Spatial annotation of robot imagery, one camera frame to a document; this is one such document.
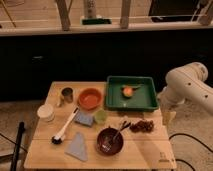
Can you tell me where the grey blue towel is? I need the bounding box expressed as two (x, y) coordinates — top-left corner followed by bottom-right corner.
(65, 132), (88, 162)

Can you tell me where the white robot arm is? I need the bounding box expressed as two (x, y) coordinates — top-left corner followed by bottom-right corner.
(157, 62), (213, 126)

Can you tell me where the red bowl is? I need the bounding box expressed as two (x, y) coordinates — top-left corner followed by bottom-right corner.
(78, 88), (102, 110)

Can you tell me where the dark brown bowl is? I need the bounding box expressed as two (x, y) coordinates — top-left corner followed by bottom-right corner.
(96, 127), (124, 156)

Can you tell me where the orange fruit toy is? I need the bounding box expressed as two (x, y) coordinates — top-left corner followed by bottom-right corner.
(122, 85), (140, 98)

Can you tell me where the light green cup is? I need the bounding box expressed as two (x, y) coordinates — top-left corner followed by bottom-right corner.
(94, 110), (107, 124)

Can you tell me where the metal cup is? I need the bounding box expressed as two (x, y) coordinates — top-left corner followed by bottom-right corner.
(61, 87), (73, 103)

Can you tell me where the blue sponge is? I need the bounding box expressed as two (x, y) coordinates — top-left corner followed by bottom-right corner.
(74, 111), (93, 127)

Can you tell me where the green plastic tray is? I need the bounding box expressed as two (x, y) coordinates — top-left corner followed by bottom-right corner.
(105, 76), (158, 111)

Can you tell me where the metal fork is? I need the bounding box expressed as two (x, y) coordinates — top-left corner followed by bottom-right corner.
(101, 120), (132, 151)

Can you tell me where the bunch of dark grapes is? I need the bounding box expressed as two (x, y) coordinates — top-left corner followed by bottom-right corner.
(130, 120), (154, 133)

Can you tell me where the green base stand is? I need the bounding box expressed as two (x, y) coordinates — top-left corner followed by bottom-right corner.
(82, 18), (112, 25)

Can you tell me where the white dish brush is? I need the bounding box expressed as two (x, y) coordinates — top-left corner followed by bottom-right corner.
(51, 107), (79, 145)

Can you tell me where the black pole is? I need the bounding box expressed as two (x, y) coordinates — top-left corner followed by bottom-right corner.
(10, 122), (25, 171)

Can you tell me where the black floor cable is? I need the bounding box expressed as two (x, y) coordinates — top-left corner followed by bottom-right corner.
(168, 132), (213, 171)

